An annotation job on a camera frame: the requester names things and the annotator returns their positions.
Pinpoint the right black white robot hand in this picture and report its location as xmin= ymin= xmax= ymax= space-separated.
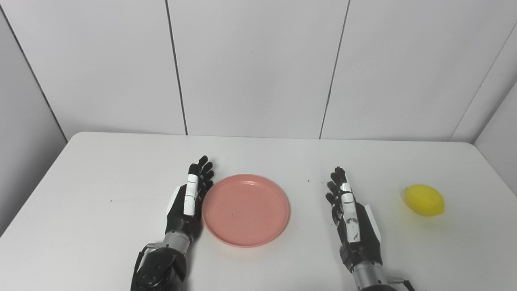
xmin=325 ymin=167 xmax=382 ymax=273

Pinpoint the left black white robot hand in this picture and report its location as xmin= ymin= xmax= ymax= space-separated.
xmin=165 ymin=155 xmax=215 ymax=242

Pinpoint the pink plate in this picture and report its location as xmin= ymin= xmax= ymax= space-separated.
xmin=202 ymin=174 xmax=290 ymax=248

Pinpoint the yellow lemon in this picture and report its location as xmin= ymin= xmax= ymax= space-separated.
xmin=404 ymin=184 xmax=446 ymax=217

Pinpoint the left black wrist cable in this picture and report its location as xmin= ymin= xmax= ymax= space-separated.
xmin=130 ymin=243 xmax=167 ymax=291

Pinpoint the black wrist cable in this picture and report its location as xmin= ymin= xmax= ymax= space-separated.
xmin=130 ymin=243 xmax=167 ymax=291
xmin=387 ymin=276 xmax=416 ymax=291

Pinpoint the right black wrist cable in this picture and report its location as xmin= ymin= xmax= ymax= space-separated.
xmin=387 ymin=276 xmax=416 ymax=291

